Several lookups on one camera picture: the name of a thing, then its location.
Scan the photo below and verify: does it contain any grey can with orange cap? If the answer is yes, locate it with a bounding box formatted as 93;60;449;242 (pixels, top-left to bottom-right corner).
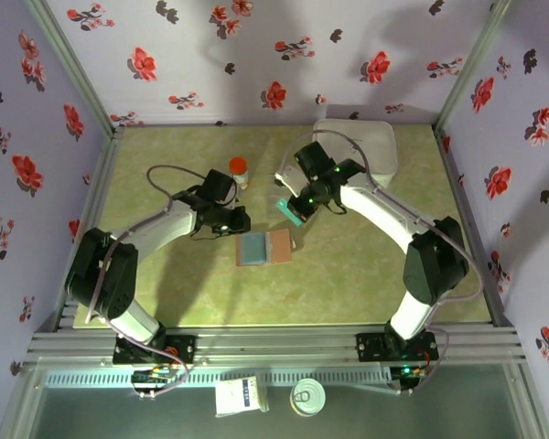
228;156;252;191

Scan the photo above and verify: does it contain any white plastic storage box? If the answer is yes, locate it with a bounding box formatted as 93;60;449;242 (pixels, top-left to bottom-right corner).
310;117;399;191

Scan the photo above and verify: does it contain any small white carton blue print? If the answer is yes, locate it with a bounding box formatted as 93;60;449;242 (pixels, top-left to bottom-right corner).
214;375;269;418

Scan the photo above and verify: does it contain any silver tin can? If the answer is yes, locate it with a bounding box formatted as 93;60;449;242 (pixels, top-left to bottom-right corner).
290;378;327;418

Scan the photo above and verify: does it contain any left gripper thin black wire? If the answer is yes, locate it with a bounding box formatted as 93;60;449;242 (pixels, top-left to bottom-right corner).
189;223;226;242

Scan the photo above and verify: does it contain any gripper thin black wire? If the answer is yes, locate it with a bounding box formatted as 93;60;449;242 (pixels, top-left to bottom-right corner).
189;223;226;242
322;196;349;216

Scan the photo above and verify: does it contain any right gripper thin black wire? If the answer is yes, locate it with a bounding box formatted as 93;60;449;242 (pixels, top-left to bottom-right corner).
322;196;349;216

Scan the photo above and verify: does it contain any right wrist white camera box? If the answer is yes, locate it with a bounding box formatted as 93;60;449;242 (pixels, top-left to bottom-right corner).
273;166;304;189

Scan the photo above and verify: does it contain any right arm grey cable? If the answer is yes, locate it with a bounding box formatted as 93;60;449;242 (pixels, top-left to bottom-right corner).
281;129;484;397

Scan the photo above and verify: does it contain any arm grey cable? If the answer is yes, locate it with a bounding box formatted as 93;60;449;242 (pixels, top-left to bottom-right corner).
85;163;211;399
281;129;484;397

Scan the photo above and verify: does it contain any left arm grey cable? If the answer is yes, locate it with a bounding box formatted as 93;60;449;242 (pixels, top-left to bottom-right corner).
85;163;211;399

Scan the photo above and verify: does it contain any aluminium side rail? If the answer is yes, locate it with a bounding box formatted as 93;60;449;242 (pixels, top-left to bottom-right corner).
433;127;516;328
54;127;125;331

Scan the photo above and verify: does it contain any wide aluminium base rail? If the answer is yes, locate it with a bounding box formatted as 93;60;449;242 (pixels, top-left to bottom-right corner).
22;325;528;368

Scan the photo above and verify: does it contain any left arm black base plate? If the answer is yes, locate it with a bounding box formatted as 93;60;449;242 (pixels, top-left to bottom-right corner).
113;333;198;366

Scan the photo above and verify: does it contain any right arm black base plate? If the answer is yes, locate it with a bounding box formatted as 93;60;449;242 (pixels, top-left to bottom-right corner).
356;331;439;363

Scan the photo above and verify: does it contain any aluminium frame post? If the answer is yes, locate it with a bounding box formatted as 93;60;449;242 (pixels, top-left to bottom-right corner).
23;0;125;136
433;0;514;134

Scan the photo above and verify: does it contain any white slotted cable duct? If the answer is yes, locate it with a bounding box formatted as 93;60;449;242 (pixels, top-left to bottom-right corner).
43;369;394;389

